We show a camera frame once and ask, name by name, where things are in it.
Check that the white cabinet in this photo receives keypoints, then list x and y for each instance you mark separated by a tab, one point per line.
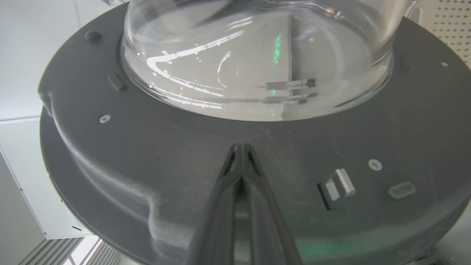
29	176

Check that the white perforated panel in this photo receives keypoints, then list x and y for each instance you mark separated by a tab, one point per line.
454	29

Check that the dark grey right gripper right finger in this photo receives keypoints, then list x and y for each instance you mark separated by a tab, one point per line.
266	221

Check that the dark grey glass washer door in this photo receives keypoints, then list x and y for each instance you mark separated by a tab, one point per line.
147	147

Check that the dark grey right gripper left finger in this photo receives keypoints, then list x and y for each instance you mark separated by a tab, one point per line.
220	206

